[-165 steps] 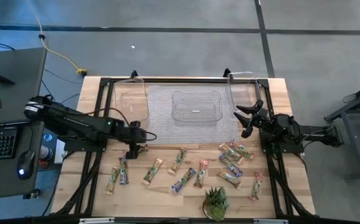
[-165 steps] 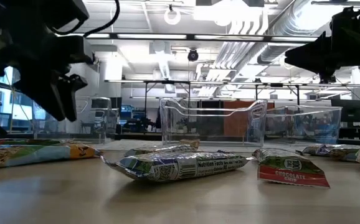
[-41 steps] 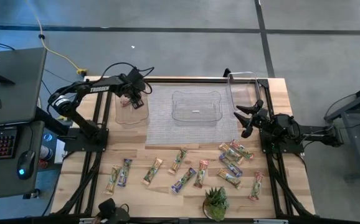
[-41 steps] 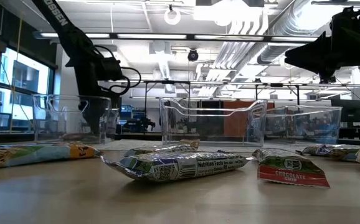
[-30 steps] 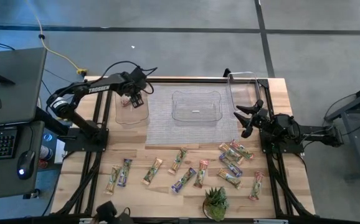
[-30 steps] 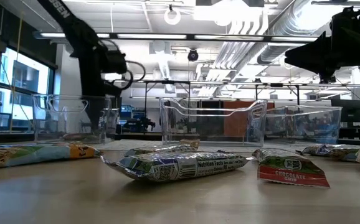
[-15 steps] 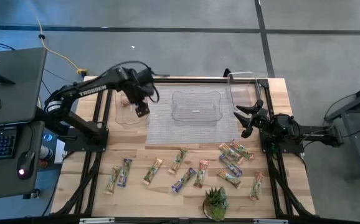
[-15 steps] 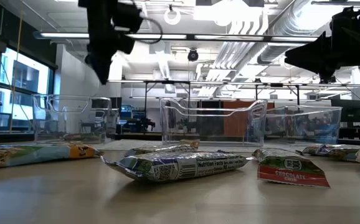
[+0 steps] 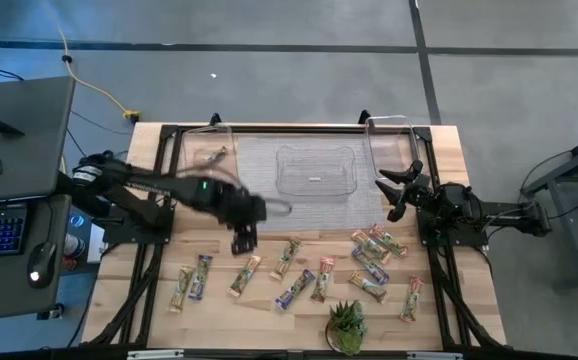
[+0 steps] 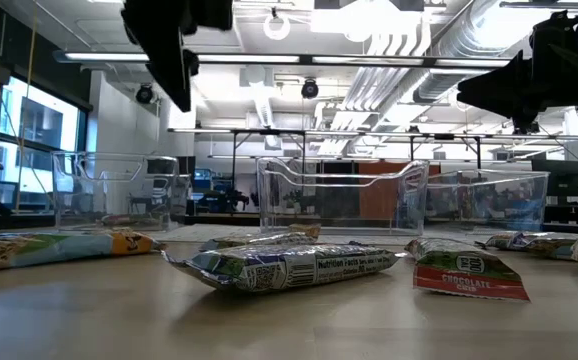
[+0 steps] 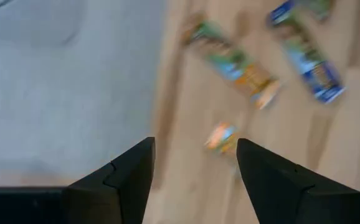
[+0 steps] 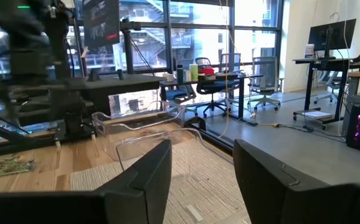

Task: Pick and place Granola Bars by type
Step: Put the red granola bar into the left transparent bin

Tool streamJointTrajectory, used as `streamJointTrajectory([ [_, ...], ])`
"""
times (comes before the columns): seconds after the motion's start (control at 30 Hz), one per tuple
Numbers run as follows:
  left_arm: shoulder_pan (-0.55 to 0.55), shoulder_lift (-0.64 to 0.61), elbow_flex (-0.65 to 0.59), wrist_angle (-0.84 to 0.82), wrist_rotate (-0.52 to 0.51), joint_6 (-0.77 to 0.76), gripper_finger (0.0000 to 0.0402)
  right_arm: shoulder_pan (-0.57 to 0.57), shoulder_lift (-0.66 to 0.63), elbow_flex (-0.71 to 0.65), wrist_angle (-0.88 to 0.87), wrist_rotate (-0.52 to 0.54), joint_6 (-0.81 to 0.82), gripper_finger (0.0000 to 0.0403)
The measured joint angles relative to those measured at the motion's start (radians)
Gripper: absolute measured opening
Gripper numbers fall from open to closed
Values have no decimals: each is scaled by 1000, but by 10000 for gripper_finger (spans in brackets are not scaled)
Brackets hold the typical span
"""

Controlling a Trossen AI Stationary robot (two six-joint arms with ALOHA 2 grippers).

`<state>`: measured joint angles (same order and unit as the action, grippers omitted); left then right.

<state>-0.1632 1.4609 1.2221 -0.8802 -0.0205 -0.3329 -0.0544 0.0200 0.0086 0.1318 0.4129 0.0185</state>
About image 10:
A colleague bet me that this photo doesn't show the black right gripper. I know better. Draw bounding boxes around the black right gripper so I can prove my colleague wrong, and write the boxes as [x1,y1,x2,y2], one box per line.
[456,47,578,124]

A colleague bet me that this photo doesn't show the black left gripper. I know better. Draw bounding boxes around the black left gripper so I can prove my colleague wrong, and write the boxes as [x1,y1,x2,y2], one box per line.
[121,0,201,114]

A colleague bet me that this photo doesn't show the purple-blue granola bar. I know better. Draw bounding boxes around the purple-blue granola bar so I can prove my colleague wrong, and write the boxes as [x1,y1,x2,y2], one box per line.
[198,223,323,252]
[161,243,401,294]

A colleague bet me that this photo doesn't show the red chocolate chip granola bar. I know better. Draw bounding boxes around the red chocolate chip granola bar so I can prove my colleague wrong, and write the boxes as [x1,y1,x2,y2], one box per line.
[404,237,531,303]

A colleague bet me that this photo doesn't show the black ceiling spot lamp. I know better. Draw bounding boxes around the black ceiling spot lamp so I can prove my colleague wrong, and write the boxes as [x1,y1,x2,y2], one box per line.
[135,83,156,105]
[300,78,320,100]

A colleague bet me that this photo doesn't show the black ceiling-mounted device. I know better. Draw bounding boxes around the black ceiling-mounted device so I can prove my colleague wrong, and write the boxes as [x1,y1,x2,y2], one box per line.
[511,119,541,135]

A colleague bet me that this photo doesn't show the long linear ceiling light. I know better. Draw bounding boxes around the long linear ceiling light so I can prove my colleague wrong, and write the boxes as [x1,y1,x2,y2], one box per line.
[52,49,513,69]

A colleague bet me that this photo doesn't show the black monitor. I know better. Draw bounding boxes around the black monitor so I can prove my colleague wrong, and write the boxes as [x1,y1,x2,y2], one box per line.
[531,158,578,198]

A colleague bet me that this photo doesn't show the clear plastic bin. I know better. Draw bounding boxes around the clear plastic bin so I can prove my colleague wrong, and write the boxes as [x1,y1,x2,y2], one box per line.
[51,150,193,232]
[426,169,550,234]
[256,157,430,236]

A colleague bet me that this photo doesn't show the large window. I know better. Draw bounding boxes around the large window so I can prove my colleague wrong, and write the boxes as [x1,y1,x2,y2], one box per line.
[0,74,90,214]

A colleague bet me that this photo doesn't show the black low cabinet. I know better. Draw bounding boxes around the black low cabinet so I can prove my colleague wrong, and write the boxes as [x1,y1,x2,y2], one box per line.
[542,203,578,235]

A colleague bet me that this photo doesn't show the clear plastic bin centre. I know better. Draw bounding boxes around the clear plastic bin centre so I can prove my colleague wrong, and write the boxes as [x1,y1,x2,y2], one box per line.
[256,157,430,236]

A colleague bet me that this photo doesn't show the silver ventilation duct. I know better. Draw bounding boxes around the silver ventilation duct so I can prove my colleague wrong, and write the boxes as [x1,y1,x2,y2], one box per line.
[411,0,538,104]

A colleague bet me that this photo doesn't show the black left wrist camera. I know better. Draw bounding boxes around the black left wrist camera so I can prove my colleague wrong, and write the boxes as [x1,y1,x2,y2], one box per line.
[181,0,234,36]

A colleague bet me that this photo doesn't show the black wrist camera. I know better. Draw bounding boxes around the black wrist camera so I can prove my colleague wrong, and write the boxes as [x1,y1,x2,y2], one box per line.
[181,0,234,36]
[528,9,578,51]

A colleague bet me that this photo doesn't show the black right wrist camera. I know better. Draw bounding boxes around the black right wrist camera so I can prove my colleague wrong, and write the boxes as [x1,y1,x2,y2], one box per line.
[528,9,578,51]

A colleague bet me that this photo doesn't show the white ring ceiling fixture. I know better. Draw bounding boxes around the white ring ceiling fixture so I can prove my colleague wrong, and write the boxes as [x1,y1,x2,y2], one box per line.
[262,12,292,42]

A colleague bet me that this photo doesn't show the brown wall panel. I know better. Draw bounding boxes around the brown wall panel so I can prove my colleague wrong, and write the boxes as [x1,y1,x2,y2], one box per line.
[358,162,441,221]

